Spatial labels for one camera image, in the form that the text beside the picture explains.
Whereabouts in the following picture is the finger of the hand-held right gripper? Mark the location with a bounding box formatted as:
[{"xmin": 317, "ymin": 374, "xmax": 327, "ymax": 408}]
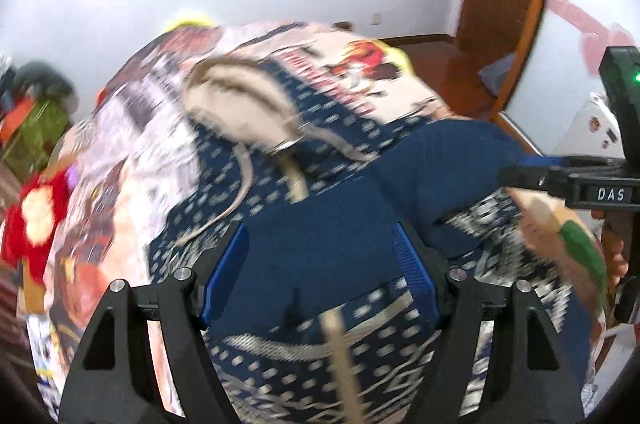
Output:
[{"xmin": 499, "ymin": 155, "xmax": 567, "ymax": 205}]

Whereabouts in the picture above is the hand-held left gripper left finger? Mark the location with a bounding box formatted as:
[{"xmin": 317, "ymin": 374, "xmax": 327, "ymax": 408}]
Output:
[{"xmin": 59, "ymin": 221, "xmax": 251, "ymax": 424}]

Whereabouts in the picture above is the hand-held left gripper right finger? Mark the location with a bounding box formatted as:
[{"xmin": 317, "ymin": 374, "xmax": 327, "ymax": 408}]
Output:
[{"xmin": 392, "ymin": 221, "xmax": 587, "ymax": 424}]

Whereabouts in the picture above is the navy patterned hooded sweater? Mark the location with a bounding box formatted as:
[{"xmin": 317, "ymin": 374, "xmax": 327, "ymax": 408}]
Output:
[{"xmin": 144, "ymin": 54, "xmax": 613, "ymax": 424}]

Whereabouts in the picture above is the person's right hand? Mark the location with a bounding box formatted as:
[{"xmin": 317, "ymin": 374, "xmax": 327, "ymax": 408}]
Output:
[{"xmin": 590, "ymin": 208, "xmax": 632, "ymax": 302}]

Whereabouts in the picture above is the white appliance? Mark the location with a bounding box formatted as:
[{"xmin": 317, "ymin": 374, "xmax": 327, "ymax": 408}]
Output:
[{"xmin": 569, "ymin": 91, "xmax": 627, "ymax": 157}]

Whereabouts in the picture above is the grey floor cloth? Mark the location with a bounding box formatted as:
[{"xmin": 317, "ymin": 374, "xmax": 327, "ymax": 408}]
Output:
[{"xmin": 479, "ymin": 54, "xmax": 517, "ymax": 90}]

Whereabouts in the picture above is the newspaper print blanket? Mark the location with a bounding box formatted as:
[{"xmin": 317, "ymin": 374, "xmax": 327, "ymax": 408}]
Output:
[{"xmin": 17, "ymin": 20, "xmax": 446, "ymax": 424}]

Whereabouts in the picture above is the grey plush toy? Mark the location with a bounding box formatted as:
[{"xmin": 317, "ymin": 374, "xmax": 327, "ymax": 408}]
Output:
[{"xmin": 14, "ymin": 60, "xmax": 80, "ymax": 115}]

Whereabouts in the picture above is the pink wall sticker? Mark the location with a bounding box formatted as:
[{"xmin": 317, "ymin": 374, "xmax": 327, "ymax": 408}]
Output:
[{"xmin": 547, "ymin": 0, "xmax": 637, "ymax": 74}]

